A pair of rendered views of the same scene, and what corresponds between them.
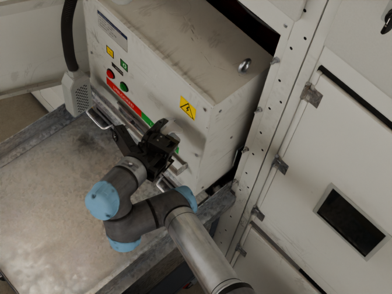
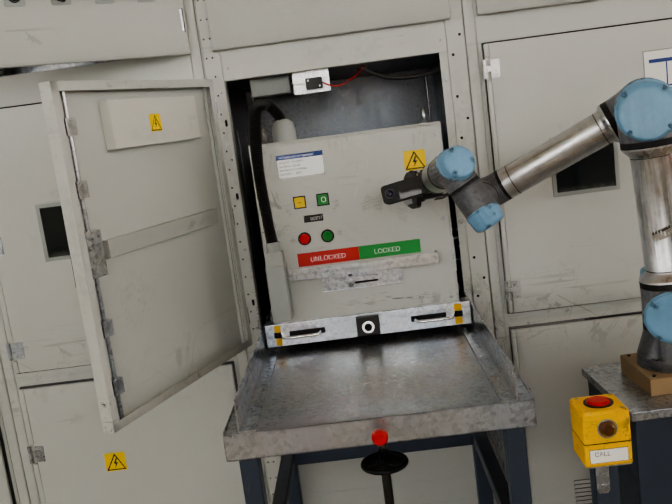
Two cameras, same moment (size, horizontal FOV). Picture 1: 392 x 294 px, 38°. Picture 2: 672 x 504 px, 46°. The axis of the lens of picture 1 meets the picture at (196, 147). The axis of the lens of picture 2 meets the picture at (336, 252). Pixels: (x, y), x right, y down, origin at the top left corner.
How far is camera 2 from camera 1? 1.89 m
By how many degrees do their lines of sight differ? 56
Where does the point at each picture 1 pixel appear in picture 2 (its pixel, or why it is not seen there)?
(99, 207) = (462, 156)
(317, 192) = not seen: hidden behind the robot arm
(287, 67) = (458, 75)
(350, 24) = not seen: outside the picture
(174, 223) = (510, 167)
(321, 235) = (575, 218)
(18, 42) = (178, 293)
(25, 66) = (186, 337)
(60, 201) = (359, 378)
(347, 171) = (552, 108)
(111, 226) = (477, 186)
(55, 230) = (389, 384)
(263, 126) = not seen: hidden behind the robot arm
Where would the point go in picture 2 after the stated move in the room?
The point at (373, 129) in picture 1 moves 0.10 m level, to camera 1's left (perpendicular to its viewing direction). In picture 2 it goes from (545, 45) to (519, 47)
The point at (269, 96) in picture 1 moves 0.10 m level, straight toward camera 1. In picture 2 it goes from (455, 124) to (478, 122)
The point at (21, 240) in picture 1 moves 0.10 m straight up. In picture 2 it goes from (373, 400) to (367, 354)
